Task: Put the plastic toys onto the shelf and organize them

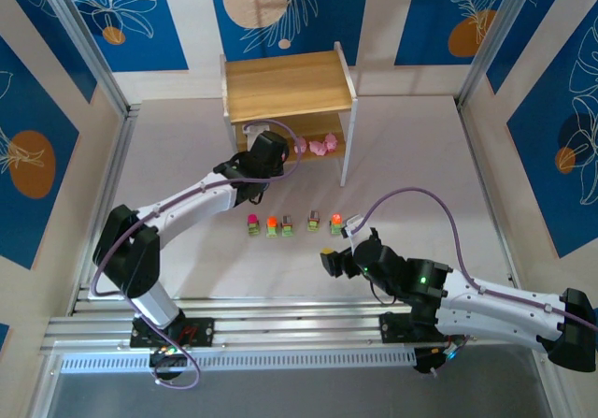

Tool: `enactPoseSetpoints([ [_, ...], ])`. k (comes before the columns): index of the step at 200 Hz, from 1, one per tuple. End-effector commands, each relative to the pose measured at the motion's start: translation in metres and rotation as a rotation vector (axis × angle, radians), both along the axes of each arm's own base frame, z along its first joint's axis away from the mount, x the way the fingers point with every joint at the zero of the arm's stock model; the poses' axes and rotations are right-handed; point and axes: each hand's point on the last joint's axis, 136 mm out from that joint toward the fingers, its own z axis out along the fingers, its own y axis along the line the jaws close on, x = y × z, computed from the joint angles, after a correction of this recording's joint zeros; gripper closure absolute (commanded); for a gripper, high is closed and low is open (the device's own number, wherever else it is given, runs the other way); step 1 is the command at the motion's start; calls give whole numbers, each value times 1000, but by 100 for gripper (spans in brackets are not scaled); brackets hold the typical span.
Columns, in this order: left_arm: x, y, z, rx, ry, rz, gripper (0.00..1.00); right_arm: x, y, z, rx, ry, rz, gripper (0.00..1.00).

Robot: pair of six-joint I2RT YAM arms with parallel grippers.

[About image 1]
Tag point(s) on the green toy truck orange load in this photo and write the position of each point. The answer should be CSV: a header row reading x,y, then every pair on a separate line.
x,y
336,224
271,227

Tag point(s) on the green toy truck grey load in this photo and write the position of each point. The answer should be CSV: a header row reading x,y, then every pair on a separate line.
x,y
313,221
287,227

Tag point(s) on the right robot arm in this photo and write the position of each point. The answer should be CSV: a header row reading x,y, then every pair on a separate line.
x,y
504,315

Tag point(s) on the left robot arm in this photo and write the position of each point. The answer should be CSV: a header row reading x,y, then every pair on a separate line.
x,y
196,205

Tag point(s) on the green toy truck pink load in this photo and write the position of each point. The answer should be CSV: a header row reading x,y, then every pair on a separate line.
x,y
252,225

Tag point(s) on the black connector block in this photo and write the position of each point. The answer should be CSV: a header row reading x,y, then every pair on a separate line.
x,y
163,372
427,365

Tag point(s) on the grey metal panel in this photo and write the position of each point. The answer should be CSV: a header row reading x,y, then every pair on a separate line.
x,y
299,394

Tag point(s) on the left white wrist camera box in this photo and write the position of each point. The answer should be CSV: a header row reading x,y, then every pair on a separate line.
x,y
256,129

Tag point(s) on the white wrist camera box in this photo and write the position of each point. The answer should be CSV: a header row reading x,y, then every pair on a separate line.
x,y
354,224
256,129

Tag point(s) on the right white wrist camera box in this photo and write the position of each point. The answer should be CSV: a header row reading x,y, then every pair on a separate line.
x,y
354,224

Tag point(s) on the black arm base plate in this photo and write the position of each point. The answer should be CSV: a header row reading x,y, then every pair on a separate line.
x,y
205,331
392,329

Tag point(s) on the aluminium mounting rail frame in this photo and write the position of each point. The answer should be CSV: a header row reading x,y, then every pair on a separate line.
x,y
299,315

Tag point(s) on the wooden shelf with white frame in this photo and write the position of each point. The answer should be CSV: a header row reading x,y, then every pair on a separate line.
x,y
280,86

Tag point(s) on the aluminium table edge rail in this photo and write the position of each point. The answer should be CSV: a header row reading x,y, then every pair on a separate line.
x,y
469,139
117,165

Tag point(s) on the aluminium frame post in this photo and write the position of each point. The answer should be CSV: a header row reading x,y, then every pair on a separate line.
x,y
502,39
89,46

